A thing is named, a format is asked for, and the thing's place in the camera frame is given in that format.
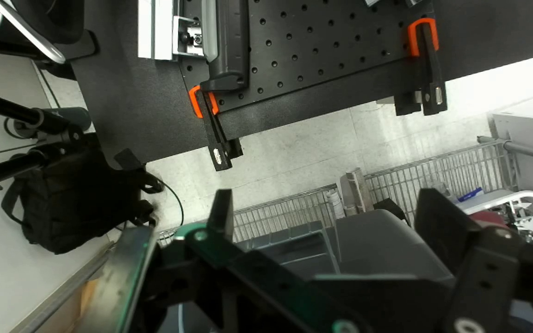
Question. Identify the orange black clamp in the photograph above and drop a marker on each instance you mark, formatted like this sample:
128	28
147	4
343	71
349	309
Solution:
206	108
430	91

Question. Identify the orange black clamp left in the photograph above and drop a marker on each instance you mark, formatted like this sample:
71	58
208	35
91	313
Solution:
206	108

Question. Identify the wire metal shelf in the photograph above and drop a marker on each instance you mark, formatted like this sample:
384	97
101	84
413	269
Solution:
486	167

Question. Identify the orange black clamp right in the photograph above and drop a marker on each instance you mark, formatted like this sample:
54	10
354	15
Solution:
430	91

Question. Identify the black perforated breadboard plate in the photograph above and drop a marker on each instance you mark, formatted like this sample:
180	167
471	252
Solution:
299	58

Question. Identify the black camera bag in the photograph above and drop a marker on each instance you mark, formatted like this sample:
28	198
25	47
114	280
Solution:
65	204

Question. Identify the grey storage tote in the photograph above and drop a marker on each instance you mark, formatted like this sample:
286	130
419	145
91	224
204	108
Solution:
371	245

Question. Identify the black tripod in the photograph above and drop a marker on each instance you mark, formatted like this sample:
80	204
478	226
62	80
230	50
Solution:
56	132

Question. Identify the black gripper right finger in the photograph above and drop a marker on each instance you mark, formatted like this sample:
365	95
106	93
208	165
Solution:
493	267

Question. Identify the aluminium extrusion bracket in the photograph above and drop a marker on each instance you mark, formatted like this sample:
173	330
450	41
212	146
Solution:
165	34

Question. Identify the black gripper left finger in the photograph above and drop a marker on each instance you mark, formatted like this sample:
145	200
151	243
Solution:
245	291

